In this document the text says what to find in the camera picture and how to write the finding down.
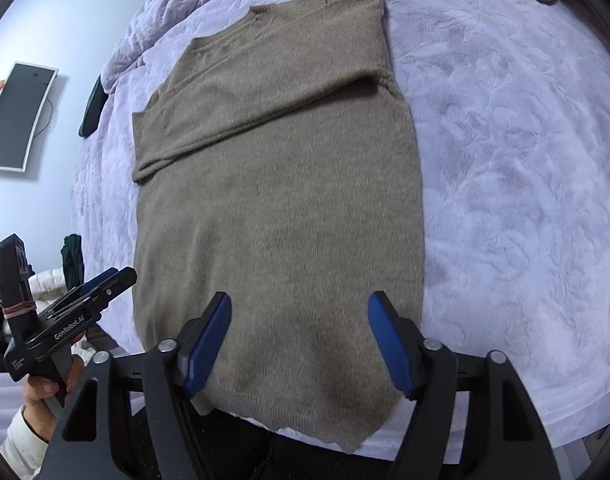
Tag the person's left hand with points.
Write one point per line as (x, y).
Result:
(37, 405)

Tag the olive brown knit sweater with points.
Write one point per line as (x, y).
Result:
(280, 210)

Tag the person's left forearm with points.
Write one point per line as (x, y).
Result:
(20, 445)

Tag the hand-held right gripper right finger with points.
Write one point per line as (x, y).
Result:
(387, 342)

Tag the black flat cushion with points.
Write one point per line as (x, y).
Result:
(92, 110)

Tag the wall-mounted monitor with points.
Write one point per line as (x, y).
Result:
(15, 115)

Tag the dark green clothing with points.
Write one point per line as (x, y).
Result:
(72, 260)

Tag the white crumpled cloth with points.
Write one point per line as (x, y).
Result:
(50, 285)

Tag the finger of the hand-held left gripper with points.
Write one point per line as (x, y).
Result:
(97, 282)
(119, 284)

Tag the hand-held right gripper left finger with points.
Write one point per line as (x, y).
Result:
(210, 342)

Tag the lavender embossed blanket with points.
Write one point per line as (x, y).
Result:
(510, 185)

